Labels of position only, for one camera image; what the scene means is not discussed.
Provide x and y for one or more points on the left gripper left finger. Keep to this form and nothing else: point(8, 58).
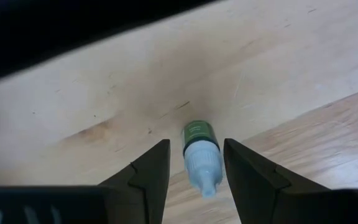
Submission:
point(148, 186)

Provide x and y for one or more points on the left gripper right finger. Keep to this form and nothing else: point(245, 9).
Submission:
point(253, 186)

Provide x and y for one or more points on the small green dropper bottle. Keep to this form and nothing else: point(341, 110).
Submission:
point(202, 155)

